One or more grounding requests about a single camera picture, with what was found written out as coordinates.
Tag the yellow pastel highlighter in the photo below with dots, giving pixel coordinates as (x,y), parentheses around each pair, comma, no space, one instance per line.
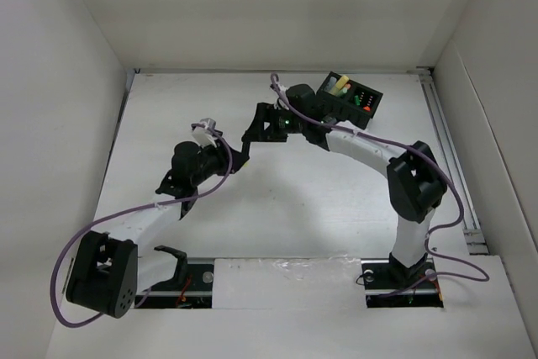
(339,84)

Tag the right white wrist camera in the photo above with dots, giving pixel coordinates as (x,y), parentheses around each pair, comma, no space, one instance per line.
(280,90)

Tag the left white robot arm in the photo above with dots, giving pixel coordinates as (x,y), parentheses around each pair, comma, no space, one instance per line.
(112,268)

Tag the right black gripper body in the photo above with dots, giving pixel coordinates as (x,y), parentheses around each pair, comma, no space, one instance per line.
(282,123)

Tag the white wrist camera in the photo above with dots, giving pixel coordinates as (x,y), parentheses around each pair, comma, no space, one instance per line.
(280,90)
(203,132)

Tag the black two-compartment organizer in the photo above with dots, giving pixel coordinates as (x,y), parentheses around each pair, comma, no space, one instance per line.
(344,109)

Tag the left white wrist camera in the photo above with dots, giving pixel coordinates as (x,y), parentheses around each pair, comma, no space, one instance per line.
(203,132)

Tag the blue pastel highlighter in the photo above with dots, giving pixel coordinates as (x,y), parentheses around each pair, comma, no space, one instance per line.
(332,81)

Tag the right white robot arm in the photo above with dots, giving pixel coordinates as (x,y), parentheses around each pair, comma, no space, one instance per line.
(415,189)

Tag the aluminium side rail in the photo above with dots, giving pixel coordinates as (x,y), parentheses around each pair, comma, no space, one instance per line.
(473,235)

